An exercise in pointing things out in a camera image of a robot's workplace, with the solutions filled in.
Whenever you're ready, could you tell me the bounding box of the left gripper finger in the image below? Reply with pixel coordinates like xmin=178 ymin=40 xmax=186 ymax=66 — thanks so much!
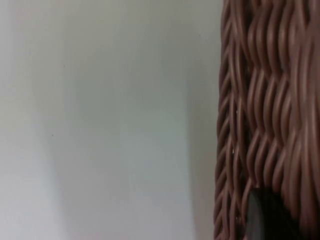
xmin=245 ymin=186 xmax=301 ymax=240

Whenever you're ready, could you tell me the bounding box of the dark brown wicker basket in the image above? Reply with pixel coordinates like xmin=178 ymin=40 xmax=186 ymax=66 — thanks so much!
xmin=213 ymin=0 xmax=320 ymax=240

